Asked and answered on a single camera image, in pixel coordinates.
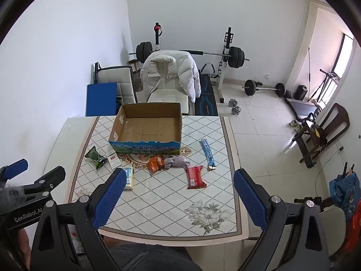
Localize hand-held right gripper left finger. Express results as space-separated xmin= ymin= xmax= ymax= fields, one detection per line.
xmin=30 ymin=169 xmax=127 ymax=271

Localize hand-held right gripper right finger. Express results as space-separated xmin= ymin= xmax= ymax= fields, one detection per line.
xmin=234 ymin=169 xmax=330 ymax=271

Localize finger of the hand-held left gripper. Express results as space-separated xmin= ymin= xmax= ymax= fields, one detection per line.
xmin=24 ymin=166 xmax=66 ymax=204
xmin=0 ymin=159 xmax=29 ymax=188

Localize white blue tissue pack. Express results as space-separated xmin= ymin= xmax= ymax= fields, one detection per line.
xmin=122 ymin=167 xmax=135 ymax=190

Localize white red cigarette pack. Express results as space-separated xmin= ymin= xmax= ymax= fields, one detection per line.
xmin=106 ymin=152 xmax=122 ymax=170

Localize green snack packet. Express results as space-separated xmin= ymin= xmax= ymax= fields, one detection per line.
xmin=84 ymin=146 xmax=109 ymax=170

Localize orange snack packet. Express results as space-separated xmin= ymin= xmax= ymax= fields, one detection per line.
xmin=147 ymin=156 xmax=165 ymax=175

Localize red snack packet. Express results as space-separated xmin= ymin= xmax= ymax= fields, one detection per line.
xmin=185 ymin=166 xmax=207 ymax=189

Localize long blue packet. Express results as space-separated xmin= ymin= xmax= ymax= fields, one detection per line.
xmin=199 ymin=138 xmax=216 ymax=171

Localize cardboard box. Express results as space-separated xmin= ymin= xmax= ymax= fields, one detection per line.
xmin=109 ymin=102 xmax=182 ymax=156

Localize grey cloth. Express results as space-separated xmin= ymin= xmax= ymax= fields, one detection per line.
xmin=164 ymin=155 xmax=191 ymax=170

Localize person's left hand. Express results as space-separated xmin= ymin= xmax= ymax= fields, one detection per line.
xmin=16 ymin=228 xmax=32 ymax=262

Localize person's dark grey clothing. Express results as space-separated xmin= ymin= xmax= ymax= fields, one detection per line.
xmin=109 ymin=243 xmax=204 ymax=271

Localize beige chair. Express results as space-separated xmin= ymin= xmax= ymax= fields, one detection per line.
xmin=319 ymin=206 xmax=347 ymax=257

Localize blue mat board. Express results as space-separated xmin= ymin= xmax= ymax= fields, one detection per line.
xmin=85 ymin=83 xmax=118 ymax=117

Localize blue clothing pile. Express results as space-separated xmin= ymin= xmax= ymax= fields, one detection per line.
xmin=329 ymin=172 xmax=361 ymax=223

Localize treadmill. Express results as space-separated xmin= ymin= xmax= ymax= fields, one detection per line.
xmin=283 ymin=68 xmax=340 ymax=120

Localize orange bag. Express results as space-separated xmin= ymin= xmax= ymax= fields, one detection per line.
xmin=337 ymin=198 xmax=361 ymax=257

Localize black blue weight bench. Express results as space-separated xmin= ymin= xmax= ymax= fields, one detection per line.
xmin=194 ymin=62 xmax=220 ymax=116

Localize short barbell with black plates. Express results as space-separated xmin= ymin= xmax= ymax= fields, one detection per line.
xmin=242 ymin=79 xmax=285 ymax=97

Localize white cushioned chair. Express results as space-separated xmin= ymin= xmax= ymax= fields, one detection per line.
xmin=145 ymin=85 xmax=195 ymax=116

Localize black speaker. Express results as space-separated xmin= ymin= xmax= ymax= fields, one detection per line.
xmin=295 ymin=85 xmax=309 ymax=100

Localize white barbell rack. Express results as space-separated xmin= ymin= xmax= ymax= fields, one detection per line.
xmin=152 ymin=22 xmax=236 ymax=104

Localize dark wooden chair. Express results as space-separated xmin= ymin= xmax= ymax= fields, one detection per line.
xmin=292 ymin=103 xmax=351 ymax=168

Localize thin black pole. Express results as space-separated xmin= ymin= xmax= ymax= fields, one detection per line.
xmin=307 ymin=47 xmax=312 ymax=100

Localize white puffer jacket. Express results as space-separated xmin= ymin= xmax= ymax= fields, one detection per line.
xmin=140 ymin=50 xmax=201 ymax=103

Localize long barbell with black plates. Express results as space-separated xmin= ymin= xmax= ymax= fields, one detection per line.
xmin=129 ymin=42 xmax=250 ymax=69

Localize window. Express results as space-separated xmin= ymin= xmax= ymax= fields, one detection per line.
xmin=330 ymin=32 xmax=354 ymax=79

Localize white chair with black frame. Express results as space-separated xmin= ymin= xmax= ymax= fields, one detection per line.
xmin=92 ymin=61 xmax=139 ymax=105

